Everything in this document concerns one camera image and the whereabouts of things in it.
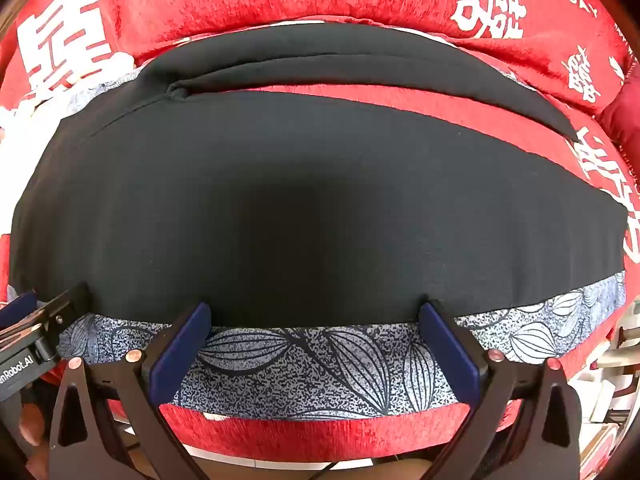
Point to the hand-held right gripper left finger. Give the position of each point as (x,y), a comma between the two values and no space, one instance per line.
(180,355)

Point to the dark red pillow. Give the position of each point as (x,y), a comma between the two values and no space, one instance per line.
(622,115)

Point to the person's left hand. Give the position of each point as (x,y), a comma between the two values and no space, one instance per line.
(30,430)

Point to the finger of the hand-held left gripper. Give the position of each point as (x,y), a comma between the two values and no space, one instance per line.
(17,306)
(70,305)

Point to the red printed bedspread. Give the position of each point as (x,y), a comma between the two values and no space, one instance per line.
(300,435)

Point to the white box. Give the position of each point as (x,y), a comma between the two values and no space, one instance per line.
(597,400)

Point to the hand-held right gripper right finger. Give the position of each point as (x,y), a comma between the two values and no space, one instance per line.
(447,350)

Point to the grey leaf-patterned cloth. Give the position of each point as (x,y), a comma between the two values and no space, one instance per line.
(325,365)

